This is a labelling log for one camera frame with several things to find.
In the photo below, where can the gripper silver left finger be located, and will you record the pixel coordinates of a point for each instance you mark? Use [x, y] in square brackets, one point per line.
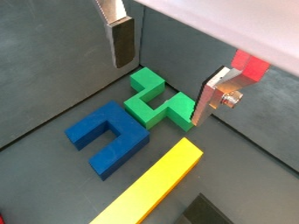
[120, 30]

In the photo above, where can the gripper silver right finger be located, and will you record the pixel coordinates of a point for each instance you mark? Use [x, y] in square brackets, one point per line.
[219, 90]

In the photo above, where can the blue U-shaped block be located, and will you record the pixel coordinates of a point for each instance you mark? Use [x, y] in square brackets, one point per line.
[132, 137]

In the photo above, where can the black fixture block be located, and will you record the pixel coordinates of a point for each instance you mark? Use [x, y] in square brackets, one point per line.
[202, 212]

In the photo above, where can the red puzzle base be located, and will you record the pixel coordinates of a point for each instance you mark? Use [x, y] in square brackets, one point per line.
[250, 65]

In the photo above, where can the yellow long bar block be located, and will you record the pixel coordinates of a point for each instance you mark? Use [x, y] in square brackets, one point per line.
[137, 201]

